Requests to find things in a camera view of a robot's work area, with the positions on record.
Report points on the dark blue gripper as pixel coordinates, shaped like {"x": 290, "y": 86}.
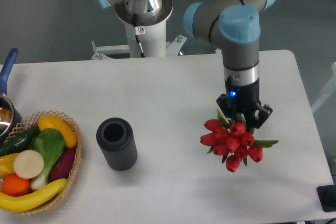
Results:
{"x": 244, "y": 100}

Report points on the red tulip bouquet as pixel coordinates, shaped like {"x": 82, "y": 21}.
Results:
{"x": 233, "y": 142}

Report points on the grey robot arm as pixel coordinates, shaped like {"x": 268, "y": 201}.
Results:
{"x": 232, "y": 26}

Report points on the black device at edge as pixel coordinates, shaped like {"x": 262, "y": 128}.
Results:
{"x": 327, "y": 197}

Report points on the dark grey ribbed vase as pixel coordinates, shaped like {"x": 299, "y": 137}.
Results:
{"x": 116, "y": 140}

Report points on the purple sweet potato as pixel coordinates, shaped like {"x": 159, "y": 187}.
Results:
{"x": 64, "y": 165}

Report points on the green bok choy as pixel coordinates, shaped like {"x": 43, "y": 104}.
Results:
{"x": 50, "y": 144}

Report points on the yellow squash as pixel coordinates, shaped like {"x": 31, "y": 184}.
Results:
{"x": 52, "y": 122}

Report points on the woven wicker basket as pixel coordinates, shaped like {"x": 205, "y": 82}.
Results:
{"x": 33, "y": 120}

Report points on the green cucumber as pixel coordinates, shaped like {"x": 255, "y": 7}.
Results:
{"x": 20, "y": 142}

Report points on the yellow bell pepper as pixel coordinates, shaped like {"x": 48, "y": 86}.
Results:
{"x": 6, "y": 164}

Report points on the orange fruit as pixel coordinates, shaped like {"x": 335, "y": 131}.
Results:
{"x": 15, "y": 186}

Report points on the yellow banana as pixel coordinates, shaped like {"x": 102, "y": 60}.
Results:
{"x": 32, "y": 200}

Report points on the white frame at right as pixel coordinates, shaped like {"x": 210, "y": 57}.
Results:
{"x": 326, "y": 91}

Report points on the blue handled saucepan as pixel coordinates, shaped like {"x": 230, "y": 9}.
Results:
{"x": 9, "y": 115}

